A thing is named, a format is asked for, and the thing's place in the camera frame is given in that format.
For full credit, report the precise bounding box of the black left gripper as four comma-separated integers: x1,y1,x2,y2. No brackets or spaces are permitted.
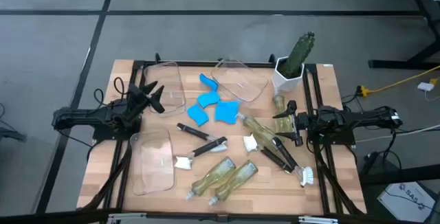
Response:
120,80,166,126

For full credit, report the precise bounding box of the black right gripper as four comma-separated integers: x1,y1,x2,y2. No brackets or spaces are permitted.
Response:
272,100,311,147

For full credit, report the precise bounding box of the yellow dish soap bottle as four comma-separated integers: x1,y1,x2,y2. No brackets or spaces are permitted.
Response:
208,160,259,207
185,157,237,201
274,93,294,136
236,113,286,153

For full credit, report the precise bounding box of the clear plastic bin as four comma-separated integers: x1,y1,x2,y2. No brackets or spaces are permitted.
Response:
129,128,177,197
142,60,187,115
210,58,270,104

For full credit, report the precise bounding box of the black-handled white dish brush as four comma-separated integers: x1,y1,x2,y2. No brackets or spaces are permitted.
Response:
243,133,294,174
272,135,315,188
173,135,228,170
176,122,229,153

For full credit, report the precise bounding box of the white hexagonal plant pot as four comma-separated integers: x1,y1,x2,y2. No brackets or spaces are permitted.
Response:
271,56,305,95

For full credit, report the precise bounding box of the green cactus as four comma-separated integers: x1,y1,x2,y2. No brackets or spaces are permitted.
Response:
278,31,316,80

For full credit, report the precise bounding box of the black power strip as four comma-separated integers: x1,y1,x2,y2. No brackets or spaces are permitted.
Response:
360,150,380,174

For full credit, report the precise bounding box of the white printed cardboard box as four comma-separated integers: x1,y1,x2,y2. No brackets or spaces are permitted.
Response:
376,181,438,223

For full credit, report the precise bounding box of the white power adapter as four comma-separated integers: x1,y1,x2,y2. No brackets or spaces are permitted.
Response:
417,81,436,92

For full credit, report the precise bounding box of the black stand foot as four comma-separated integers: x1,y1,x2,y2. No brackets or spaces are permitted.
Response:
0,102,28,143

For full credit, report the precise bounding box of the black aluminium table frame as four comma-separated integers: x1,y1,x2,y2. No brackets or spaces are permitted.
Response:
77,52,367,224

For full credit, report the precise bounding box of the yellow extension cable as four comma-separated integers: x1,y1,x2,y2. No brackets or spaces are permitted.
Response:
356,65,440,98

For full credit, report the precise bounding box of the silver metal bracket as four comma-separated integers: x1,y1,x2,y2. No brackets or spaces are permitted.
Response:
298,215,340,224
106,212,149,224

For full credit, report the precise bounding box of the black desk leg frame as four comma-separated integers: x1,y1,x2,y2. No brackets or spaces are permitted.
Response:
367,0,440,71

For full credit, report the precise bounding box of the white cable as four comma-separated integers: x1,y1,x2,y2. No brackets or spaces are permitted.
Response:
355,124,440,144

